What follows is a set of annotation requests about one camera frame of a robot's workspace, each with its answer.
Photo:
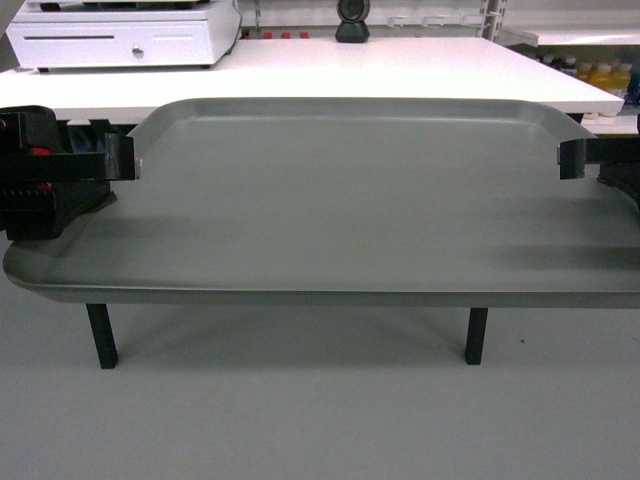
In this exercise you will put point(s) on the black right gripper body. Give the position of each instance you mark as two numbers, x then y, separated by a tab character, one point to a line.
620	169

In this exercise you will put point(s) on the orange juice bottle front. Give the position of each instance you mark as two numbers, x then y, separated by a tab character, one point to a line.
612	80

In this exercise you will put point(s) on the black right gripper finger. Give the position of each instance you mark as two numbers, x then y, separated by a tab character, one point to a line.
574	155

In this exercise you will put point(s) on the grey silver serving tray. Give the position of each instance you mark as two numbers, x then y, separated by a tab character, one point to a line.
348	201

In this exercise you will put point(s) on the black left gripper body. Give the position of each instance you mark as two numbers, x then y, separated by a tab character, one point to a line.
42	209

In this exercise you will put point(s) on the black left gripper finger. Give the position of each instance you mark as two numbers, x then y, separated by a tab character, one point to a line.
116	163

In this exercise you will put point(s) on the white checkout table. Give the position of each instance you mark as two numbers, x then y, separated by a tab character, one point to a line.
408	69

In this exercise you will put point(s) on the white cash drawer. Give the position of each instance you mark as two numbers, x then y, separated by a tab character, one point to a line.
49	35

